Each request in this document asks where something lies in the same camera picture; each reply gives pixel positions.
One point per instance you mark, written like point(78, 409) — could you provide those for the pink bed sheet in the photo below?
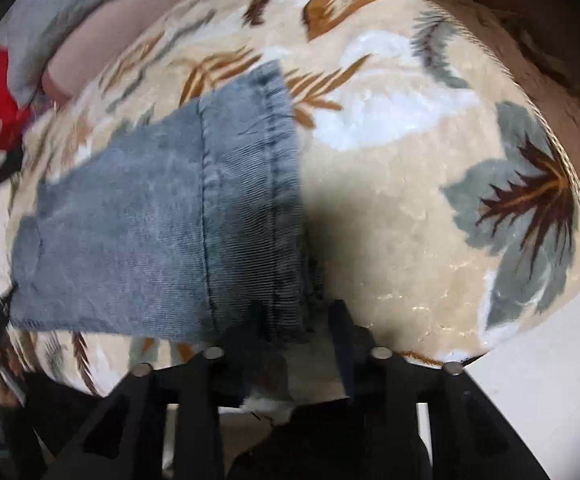
point(100, 40)

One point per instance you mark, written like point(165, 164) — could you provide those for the grey pillow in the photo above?
point(45, 25)

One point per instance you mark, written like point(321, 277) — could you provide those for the blue denim pants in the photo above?
point(145, 235)

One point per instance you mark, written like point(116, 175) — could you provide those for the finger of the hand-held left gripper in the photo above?
point(0, 317)

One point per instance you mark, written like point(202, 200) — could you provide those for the beige leaf print blanket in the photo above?
point(394, 210)

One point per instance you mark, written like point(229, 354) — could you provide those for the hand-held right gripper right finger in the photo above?
point(342, 345)

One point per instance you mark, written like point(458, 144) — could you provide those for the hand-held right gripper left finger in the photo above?
point(235, 365)

